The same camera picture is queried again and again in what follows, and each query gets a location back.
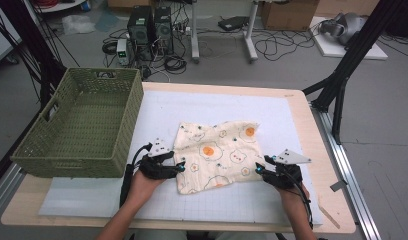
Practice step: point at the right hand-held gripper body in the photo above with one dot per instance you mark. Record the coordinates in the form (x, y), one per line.
(285, 175)

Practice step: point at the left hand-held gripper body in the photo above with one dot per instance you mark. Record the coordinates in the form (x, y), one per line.
(157, 168)

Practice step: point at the cream egg print cloth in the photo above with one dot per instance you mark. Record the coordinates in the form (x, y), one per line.
(218, 156)

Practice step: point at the green woven basket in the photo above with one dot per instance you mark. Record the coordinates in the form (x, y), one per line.
(75, 110)

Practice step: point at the person's right hand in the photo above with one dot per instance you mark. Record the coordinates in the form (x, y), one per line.
(293, 196)

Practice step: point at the person's left hand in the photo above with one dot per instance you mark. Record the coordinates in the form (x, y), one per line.
(143, 190)

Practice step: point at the grey tape piece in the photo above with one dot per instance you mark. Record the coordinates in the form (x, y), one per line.
(338, 185)

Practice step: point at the thin wooden stick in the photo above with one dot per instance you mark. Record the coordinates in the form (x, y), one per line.
(329, 216)

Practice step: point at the white grid mat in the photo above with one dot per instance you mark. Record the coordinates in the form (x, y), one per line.
(208, 106)

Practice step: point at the person's grey trousers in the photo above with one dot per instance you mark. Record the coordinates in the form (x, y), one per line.
(165, 235)

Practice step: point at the white power supply box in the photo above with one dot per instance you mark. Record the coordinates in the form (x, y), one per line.
(122, 51)

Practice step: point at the white desk leg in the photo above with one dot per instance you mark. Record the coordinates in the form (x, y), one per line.
(194, 33)
(250, 36)

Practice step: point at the black computer tower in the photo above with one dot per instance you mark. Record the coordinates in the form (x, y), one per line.
(164, 30)
(140, 30)

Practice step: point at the white floor board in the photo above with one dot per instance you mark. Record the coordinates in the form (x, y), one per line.
(332, 50)

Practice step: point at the black flat device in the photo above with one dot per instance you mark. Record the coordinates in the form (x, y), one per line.
(232, 22)

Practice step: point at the brown cardboard box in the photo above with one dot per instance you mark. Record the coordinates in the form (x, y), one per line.
(288, 15)

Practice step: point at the grey headset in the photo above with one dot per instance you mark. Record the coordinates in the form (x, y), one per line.
(348, 26)

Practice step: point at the clear plastic bag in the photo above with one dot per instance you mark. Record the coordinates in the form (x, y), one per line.
(77, 25)

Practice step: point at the white cabinet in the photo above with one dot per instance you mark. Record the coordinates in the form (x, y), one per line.
(2, 40)

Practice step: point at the aluminium rail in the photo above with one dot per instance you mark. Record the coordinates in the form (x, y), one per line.
(5, 190)
(352, 180)

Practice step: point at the black metal frame stand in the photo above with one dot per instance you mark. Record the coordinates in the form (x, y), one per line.
(35, 50)
(345, 66)

